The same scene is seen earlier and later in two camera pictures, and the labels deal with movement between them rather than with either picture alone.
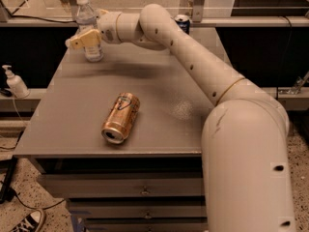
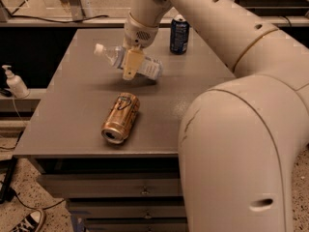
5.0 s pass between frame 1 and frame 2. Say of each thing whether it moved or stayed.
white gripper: moved
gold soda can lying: stayed
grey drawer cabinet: stayed
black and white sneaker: stayed
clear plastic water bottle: moved
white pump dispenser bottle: stayed
